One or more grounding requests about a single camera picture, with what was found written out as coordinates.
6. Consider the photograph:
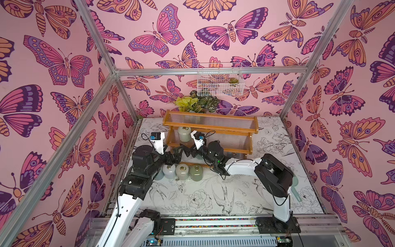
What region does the white wire basket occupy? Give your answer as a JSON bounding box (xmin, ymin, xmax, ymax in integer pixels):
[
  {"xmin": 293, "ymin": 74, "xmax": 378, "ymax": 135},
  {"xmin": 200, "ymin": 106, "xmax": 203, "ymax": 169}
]
[{"xmin": 196, "ymin": 67, "xmax": 245, "ymax": 97}]

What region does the green plastic dustpan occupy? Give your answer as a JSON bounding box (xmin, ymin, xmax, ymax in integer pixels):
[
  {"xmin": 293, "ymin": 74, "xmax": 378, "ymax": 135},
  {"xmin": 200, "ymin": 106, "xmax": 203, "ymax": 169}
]
[{"xmin": 291, "ymin": 176, "xmax": 302, "ymax": 202}]

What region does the green canister shelf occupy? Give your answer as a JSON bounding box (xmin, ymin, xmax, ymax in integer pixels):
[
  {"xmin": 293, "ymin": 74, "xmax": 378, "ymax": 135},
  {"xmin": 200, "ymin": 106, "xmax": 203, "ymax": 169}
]
[{"xmin": 189, "ymin": 165, "xmax": 203, "ymax": 182}]

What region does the wooden tiered shelf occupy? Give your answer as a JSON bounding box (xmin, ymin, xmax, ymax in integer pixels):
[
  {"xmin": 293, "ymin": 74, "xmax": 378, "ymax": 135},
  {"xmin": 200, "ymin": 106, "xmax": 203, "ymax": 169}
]
[{"xmin": 163, "ymin": 111, "xmax": 258, "ymax": 159}]

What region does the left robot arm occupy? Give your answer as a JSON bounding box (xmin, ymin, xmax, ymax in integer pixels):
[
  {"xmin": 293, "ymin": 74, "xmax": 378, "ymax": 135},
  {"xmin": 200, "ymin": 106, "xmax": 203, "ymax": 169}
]
[{"xmin": 96, "ymin": 145, "xmax": 184, "ymax": 247}]

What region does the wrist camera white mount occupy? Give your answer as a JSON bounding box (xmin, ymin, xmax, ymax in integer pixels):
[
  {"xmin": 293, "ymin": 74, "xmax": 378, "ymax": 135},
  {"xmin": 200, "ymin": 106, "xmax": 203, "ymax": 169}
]
[
  {"xmin": 190, "ymin": 130, "xmax": 206, "ymax": 150},
  {"xmin": 149, "ymin": 132, "xmax": 165, "ymax": 155}
]

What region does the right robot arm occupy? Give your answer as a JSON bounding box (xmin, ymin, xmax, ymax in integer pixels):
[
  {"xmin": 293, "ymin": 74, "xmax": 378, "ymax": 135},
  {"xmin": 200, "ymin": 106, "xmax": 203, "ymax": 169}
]
[{"xmin": 180, "ymin": 141, "xmax": 296, "ymax": 233}]

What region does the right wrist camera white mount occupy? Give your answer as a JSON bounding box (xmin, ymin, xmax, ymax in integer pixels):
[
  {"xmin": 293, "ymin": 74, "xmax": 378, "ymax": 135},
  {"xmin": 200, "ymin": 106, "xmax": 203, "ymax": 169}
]
[{"xmin": 190, "ymin": 130, "xmax": 206, "ymax": 150}]

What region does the large light blue canister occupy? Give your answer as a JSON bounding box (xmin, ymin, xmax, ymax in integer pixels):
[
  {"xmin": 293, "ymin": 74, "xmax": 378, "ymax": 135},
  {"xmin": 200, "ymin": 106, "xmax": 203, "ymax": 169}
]
[{"xmin": 154, "ymin": 170, "xmax": 164, "ymax": 181}]

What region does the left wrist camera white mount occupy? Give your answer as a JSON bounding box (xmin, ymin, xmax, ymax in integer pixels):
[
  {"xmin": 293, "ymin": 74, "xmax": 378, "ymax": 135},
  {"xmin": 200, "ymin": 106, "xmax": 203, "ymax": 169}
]
[{"xmin": 149, "ymin": 132, "xmax": 165, "ymax": 155}]

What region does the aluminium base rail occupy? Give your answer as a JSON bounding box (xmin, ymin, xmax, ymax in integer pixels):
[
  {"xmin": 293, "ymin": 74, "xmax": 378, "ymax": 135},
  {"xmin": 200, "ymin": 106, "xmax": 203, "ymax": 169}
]
[{"xmin": 141, "ymin": 214, "xmax": 352, "ymax": 247}]

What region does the cream canister shelf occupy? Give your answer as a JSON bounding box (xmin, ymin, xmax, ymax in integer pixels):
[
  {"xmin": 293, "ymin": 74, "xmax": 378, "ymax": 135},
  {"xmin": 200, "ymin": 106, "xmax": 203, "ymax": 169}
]
[{"xmin": 175, "ymin": 164, "xmax": 189, "ymax": 180}]

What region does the green leafy plant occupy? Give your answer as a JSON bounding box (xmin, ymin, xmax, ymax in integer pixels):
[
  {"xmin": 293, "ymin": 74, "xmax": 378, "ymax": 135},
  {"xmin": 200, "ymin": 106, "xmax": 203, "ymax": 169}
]
[{"xmin": 175, "ymin": 90, "xmax": 220, "ymax": 113}]

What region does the white canister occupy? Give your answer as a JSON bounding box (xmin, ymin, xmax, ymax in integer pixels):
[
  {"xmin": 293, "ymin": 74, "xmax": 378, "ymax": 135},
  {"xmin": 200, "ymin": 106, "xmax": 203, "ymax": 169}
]
[
  {"xmin": 178, "ymin": 127, "xmax": 191, "ymax": 143},
  {"xmin": 162, "ymin": 165, "xmax": 176, "ymax": 180}
]

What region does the small succulent in basket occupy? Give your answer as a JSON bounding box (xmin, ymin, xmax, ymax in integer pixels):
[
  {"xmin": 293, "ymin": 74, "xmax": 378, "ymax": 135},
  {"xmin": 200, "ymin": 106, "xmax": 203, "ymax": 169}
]
[{"xmin": 228, "ymin": 77, "xmax": 239, "ymax": 84}]

